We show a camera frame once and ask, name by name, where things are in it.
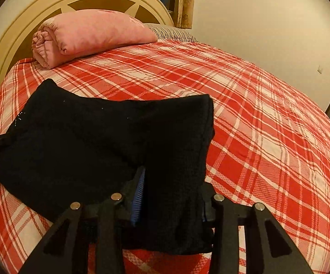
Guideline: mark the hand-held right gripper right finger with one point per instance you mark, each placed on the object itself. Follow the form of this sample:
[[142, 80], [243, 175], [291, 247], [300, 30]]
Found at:
[[224, 222]]

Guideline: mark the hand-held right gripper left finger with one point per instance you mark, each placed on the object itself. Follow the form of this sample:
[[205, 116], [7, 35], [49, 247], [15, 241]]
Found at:
[[138, 198]]

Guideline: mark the black pants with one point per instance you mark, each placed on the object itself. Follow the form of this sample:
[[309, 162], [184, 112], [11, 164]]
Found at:
[[82, 137]]

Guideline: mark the cream wooden headboard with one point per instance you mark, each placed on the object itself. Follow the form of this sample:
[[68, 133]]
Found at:
[[8, 42]]

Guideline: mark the red plaid bed sheet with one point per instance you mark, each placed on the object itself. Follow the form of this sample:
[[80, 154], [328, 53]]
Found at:
[[253, 120]]

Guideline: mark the folded pink blanket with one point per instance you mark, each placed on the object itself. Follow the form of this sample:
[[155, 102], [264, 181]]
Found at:
[[96, 31]]

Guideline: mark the grey woven pillow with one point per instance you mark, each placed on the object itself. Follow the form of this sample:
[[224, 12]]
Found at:
[[173, 34]]

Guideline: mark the beige patterned curtain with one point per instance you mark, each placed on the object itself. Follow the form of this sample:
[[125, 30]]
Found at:
[[187, 2]]

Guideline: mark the white wall outlet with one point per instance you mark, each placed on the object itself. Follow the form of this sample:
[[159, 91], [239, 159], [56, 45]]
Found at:
[[319, 69]]

